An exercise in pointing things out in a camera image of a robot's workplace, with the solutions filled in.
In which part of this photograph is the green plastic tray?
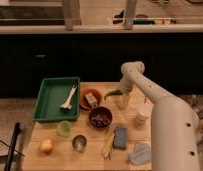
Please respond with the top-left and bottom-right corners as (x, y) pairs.
(33, 77), (80, 123)

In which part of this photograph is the grey blue cloth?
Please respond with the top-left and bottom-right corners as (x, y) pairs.
(129, 143), (151, 165)

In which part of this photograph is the yellow round fruit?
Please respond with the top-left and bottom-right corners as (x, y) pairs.
(40, 139), (54, 154)

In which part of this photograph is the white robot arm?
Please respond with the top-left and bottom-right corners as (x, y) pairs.
(120, 61), (200, 171)

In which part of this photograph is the orange bowl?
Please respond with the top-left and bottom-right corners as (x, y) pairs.
(79, 88), (102, 110)

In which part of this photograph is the metal cup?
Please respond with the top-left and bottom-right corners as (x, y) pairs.
(72, 135), (87, 152)

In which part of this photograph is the white brush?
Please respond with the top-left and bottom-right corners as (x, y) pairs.
(60, 84), (77, 110)

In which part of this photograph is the dark brown bowl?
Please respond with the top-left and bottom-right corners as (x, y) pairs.
(89, 106), (112, 128)

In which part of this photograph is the green plastic cup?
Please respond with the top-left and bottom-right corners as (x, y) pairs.
(57, 121), (71, 137)

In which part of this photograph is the blue sponge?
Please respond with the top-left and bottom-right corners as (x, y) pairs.
(113, 127), (127, 149)

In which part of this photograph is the brown sponge block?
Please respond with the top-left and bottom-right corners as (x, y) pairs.
(85, 93), (98, 108)

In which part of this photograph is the white plastic cup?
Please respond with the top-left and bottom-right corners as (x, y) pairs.
(136, 104), (151, 124)

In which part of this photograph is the black pole stand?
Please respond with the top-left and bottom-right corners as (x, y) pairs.
(4, 122), (20, 171)

